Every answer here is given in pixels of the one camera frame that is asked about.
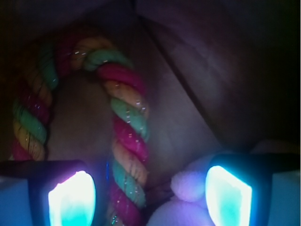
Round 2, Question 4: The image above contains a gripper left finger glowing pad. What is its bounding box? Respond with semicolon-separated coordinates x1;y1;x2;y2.
0;160;96;226

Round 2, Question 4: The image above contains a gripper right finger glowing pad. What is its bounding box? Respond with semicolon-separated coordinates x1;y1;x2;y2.
206;153;301;226

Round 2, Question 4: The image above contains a multicolored twisted rope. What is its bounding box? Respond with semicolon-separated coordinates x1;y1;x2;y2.
12;37;150;226

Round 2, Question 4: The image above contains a pink plush bunny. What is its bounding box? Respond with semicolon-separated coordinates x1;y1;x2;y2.
149;139;301;226

